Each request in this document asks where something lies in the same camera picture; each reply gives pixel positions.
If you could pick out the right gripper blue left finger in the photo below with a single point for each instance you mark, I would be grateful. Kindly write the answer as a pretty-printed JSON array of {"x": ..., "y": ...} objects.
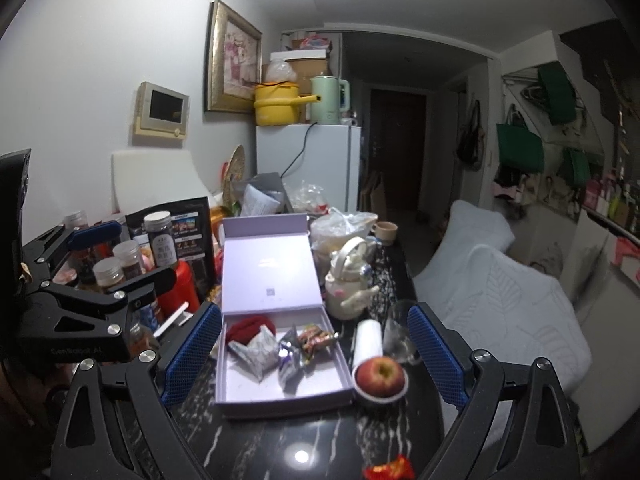
[{"x": 187, "y": 353}]

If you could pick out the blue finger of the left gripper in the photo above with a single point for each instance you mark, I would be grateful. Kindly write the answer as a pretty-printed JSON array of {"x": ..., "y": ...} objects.
[{"x": 87, "y": 238}]

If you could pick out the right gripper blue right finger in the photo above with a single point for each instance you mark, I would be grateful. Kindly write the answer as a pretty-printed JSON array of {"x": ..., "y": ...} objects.
[{"x": 444, "y": 354}]

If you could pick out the white leaf print snack pack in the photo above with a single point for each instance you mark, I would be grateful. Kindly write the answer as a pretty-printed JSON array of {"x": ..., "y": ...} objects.
[{"x": 260, "y": 355}]

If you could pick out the purple silver snack packet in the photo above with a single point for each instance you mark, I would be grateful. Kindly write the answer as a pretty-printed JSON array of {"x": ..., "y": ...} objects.
[{"x": 294, "y": 361}]

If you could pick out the red gold snack packet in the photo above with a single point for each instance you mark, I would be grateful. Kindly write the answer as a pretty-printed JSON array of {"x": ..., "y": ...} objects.
[{"x": 313, "y": 339}]

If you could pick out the clear jar white lid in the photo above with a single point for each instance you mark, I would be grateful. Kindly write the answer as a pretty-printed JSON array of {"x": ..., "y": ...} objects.
[{"x": 108, "y": 273}]

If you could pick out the clear glass cup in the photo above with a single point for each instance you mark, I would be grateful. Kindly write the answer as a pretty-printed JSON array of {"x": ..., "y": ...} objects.
[{"x": 396, "y": 338}]

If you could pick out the dark tea jar white lid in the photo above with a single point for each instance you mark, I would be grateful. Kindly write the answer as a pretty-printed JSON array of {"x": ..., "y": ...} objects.
[{"x": 158, "y": 226}]

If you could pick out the white foam board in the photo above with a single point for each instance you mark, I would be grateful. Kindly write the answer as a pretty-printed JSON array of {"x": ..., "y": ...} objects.
[{"x": 145, "y": 177}]

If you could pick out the red apple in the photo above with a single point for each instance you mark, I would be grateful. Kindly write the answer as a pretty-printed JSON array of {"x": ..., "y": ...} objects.
[{"x": 381, "y": 377}]

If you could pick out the red fluffy scrunchie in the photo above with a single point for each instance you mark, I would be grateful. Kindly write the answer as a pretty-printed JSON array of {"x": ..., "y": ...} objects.
[{"x": 244, "y": 331}]

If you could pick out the white paper roll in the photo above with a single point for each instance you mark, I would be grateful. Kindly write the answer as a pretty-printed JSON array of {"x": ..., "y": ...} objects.
[{"x": 368, "y": 342}]

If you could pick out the red canister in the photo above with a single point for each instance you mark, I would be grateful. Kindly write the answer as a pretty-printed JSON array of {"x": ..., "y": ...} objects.
[{"x": 183, "y": 291}]

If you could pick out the black snack pouch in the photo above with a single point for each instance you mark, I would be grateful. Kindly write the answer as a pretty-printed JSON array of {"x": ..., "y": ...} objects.
[{"x": 192, "y": 233}]

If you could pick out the open lilac gift box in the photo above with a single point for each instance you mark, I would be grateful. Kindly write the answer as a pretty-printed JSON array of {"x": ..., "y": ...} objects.
[{"x": 268, "y": 270}]

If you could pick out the red candy wrapper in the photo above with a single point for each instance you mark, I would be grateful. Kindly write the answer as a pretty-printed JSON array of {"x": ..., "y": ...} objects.
[{"x": 398, "y": 469}]

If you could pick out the cream cartoon water bottle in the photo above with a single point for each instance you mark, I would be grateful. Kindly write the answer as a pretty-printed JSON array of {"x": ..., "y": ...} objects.
[{"x": 347, "y": 283}]

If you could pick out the woven round mat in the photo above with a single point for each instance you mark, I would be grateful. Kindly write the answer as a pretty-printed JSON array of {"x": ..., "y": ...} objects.
[{"x": 233, "y": 172}]

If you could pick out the grey leaf pattern cushion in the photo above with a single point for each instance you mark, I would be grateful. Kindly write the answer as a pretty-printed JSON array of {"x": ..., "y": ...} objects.
[{"x": 467, "y": 227}]

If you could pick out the beige mug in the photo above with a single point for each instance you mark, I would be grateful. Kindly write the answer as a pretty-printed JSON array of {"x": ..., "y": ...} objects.
[{"x": 385, "y": 232}]

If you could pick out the clear plastic food bag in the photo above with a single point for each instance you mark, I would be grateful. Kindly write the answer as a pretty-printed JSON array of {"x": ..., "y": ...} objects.
[{"x": 330, "y": 232}]

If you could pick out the white cabinet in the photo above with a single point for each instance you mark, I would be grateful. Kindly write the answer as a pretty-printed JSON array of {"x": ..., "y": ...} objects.
[{"x": 590, "y": 270}]

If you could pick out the yellow saucepan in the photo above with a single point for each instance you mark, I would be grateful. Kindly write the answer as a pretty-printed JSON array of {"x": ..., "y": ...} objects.
[{"x": 280, "y": 104}]

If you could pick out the gold framed picture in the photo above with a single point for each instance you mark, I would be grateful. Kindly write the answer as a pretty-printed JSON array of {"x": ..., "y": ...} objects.
[{"x": 233, "y": 61}]

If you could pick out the white mini fridge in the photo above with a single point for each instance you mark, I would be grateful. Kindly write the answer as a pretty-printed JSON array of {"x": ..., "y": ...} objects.
[{"x": 324, "y": 155}]

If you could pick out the green tote bag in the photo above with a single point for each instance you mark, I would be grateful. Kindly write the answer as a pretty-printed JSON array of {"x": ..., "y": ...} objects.
[{"x": 518, "y": 146}]

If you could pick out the pale green electric kettle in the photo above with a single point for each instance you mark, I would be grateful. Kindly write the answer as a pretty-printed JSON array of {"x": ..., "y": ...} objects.
[{"x": 334, "y": 99}]

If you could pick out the wall intercom monitor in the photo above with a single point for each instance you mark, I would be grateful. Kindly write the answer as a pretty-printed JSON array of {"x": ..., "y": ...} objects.
[{"x": 161, "y": 112}]

